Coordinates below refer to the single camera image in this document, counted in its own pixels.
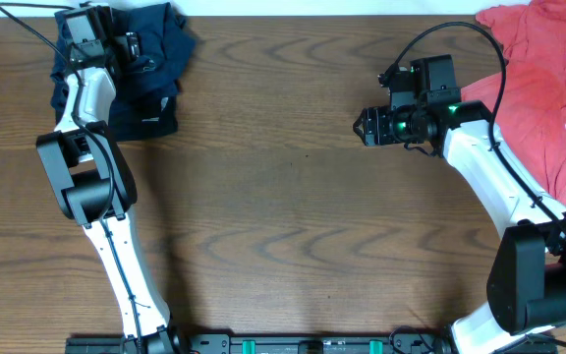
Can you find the blue denim shorts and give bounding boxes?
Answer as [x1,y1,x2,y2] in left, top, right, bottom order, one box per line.
[49,2,198,107]

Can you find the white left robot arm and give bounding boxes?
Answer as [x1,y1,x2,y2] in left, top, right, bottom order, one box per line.
[36,35,189,353]

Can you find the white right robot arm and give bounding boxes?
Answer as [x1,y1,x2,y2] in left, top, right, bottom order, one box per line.
[353,101,566,353]

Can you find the folded navy shorts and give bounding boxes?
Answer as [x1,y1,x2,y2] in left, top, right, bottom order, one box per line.
[49,68,181,124]

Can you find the folded black garment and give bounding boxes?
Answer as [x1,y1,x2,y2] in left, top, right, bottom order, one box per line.
[54,95,180,143]

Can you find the red t-shirt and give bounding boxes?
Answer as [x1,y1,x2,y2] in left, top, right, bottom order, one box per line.
[462,0,566,206]

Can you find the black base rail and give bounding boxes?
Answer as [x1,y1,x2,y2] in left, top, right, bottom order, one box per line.
[65,332,559,354]

